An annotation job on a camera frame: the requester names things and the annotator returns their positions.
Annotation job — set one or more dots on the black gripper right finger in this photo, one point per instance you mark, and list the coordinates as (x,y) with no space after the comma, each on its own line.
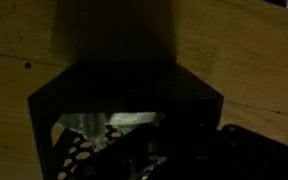
(194,116)

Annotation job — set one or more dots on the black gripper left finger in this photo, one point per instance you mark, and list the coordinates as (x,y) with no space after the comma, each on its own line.
(169,118)

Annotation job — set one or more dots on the white towel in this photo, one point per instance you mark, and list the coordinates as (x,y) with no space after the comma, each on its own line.
(124,121)

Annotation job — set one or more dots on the black mesh basket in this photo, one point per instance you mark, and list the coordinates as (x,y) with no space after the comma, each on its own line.
(117,86)

